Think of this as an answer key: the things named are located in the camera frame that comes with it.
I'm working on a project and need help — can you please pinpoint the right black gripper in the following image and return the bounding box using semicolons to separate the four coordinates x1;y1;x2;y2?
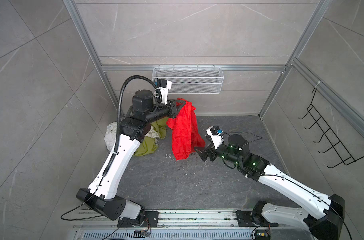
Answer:
194;135;243;168

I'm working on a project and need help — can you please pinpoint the red cloth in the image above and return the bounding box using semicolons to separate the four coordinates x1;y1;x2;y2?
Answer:
167;98;205;161

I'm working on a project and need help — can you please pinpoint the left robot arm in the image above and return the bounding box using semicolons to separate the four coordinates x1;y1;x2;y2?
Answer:
76;90;185;225

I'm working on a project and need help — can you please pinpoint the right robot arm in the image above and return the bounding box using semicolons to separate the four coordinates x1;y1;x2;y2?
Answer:
195;133;345;240

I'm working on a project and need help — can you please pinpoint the white floral patterned cloth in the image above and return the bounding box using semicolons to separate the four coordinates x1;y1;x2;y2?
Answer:
146;125;160;139

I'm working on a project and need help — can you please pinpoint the green cloth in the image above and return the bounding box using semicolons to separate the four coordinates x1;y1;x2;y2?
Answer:
134;118;169;157

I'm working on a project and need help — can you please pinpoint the plain white cloth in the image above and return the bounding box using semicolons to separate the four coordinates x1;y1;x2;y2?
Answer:
104;122;117;152

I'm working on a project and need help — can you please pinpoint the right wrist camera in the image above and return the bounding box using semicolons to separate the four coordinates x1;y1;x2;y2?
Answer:
206;126;224;149

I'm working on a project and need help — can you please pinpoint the white wire mesh basket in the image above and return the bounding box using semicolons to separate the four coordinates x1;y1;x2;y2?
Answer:
152;67;224;94

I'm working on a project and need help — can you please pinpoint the black corrugated cable conduit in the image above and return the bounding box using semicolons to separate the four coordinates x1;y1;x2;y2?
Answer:
101;74;158;178

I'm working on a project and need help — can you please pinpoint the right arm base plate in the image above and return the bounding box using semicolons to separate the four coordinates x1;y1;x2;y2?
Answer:
235;210;279;227

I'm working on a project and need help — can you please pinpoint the aluminium mounting rail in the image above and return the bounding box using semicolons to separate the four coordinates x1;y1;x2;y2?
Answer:
70;208;324;231

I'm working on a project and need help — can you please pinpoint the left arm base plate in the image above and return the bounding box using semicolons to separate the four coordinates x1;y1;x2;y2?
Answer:
117;211;160;228

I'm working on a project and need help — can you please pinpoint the black wire hook rack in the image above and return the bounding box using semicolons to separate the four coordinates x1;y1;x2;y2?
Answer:
298;88;364;169

